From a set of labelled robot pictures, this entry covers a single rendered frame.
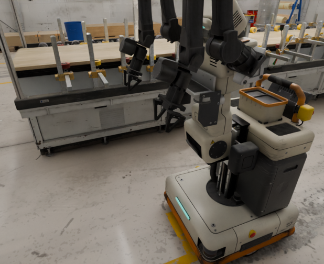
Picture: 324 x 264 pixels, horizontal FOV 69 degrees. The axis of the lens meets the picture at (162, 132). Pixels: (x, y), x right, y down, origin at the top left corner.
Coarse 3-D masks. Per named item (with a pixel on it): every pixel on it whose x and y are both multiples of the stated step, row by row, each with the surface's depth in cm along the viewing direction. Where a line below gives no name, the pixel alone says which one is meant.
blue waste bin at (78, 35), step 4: (64, 24) 646; (68, 24) 637; (72, 24) 636; (76, 24) 639; (80, 24) 646; (68, 28) 644; (72, 28) 642; (76, 28) 644; (80, 28) 651; (68, 32) 651; (72, 32) 648; (76, 32) 650; (80, 32) 655; (68, 36) 659; (72, 36) 654; (76, 36) 655; (80, 36) 660; (68, 40) 671; (72, 40) 660
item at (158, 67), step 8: (192, 56) 73; (200, 56) 72; (160, 64) 72; (168, 64) 73; (176, 64) 74; (184, 64) 80; (192, 64) 73; (200, 64) 74; (152, 72) 76; (160, 72) 72; (168, 72) 73; (176, 72) 74; (160, 80) 75; (168, 80) 75
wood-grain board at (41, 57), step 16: (256, 32) 344; (272, 32) 344; (288, 32) 344; (32, 48) 246; (48, 48) 246; (64, 48) 246; (80, 48) 246; (96, 48) 246; (112, 48) 246; (160, 48) 246; (16, 64) 190; (32, 64) 190; (48, 64) 191; (80, 64) 200
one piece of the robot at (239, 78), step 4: (256, 48) 86; (260, 48) 84; (264, 48) 83; (264, 52) 83; (260, 68) 86; (256, 72) 87; (260, 72) 87; (236, 76) 88; (240, 76) 87; (244, 76) 85; (248, 76) 85; (252, 76) 87; (256, 76) 87; (260, 76) 88; (236, 80) 87; (240, 80) 86; (244, 80) 86; (248, 80) 86; (252, 80) 87; (256, 80) 88; (240, 84) 86
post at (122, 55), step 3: (120, 36) 186; (123, 36) 187; (120, 39) 187; (120, 42) 188; (120, 54) 196; (123, 54) 194; (123, 57) 195; (123, 60) 196; (123, 63) 197; (123, 66) 198; (123, 75) 202; (126, 75) 203; (123, 78) 203; (126, 78) 204; (123, 81) 205; (126, 81) 205
